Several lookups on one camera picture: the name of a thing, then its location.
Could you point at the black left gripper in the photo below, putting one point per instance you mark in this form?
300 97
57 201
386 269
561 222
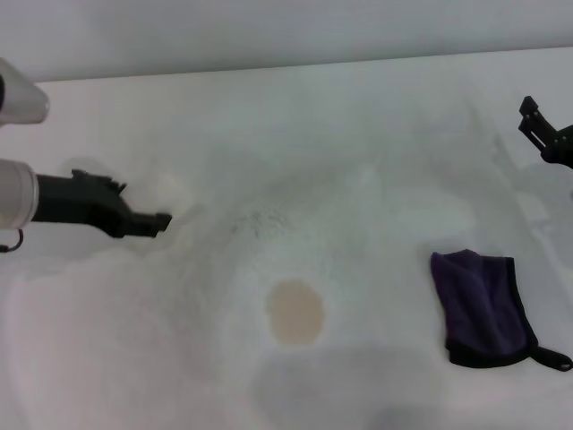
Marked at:
67 201

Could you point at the purple rag with black trim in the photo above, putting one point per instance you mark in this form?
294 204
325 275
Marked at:
481 304

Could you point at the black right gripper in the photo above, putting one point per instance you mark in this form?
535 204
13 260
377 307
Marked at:
559 150

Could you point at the brown water stain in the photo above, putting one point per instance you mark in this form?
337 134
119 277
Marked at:
295 312

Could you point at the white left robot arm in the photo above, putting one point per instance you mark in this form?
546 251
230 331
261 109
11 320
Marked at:
18 192

